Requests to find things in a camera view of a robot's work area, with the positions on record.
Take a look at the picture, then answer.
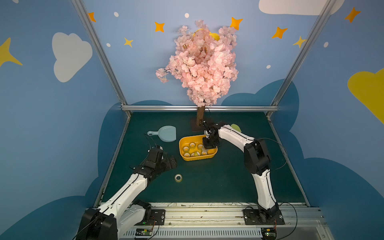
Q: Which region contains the aluminium frame rail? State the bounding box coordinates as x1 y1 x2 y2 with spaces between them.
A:
121 104 279 113

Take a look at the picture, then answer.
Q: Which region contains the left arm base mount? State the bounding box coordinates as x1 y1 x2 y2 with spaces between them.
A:
133 200 166 226

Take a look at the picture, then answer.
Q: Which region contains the right green circuit board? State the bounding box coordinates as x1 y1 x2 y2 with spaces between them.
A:
261 228 277 240

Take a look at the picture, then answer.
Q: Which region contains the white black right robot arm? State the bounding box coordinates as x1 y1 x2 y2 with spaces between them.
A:
202 121 279 220

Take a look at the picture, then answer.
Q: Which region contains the green trowel wooden handle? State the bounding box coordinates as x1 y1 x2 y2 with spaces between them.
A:
231 124 242 133

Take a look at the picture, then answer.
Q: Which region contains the green circuit board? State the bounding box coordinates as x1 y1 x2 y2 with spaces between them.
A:
135 229 153 238
261 228 277 240

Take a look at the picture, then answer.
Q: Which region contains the dark metal tree base plate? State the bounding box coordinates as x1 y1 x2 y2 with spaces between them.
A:
190 118 212 132

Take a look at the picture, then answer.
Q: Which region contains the light blue plastic dustpan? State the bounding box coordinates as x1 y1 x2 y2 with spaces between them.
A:
147 126 177 143

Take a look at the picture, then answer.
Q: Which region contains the left green circuit board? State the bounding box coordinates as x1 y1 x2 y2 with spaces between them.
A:
135 229 153 238

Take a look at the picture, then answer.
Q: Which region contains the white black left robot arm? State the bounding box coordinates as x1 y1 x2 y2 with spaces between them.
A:
74 146 177 240

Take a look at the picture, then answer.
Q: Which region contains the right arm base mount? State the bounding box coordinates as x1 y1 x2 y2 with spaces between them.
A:
243 208 285 226

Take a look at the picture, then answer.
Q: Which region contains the yellow plastic storage box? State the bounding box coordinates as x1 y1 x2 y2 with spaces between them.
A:
179 135 218 162

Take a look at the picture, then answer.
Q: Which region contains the pink blossom artificial tree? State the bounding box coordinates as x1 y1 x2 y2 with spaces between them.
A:
156 20 239 126

